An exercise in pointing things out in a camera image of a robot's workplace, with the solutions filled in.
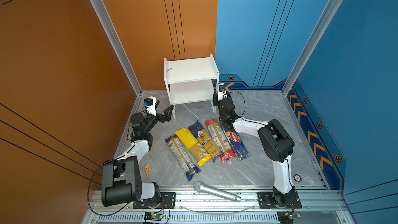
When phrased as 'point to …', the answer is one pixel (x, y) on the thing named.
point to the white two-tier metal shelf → (191, 80)
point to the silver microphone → (199, 187)
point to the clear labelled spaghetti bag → (187, 164)
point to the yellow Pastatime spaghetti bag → (189, 141)
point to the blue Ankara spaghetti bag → (212, 149)
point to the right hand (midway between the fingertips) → (219, 89)
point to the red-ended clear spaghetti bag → (221, 140)
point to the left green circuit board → (153, 216)
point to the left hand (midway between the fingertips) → (166, 102)
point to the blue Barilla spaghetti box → (235, 142)
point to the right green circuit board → (287, 216)
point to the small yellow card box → (148, 169)
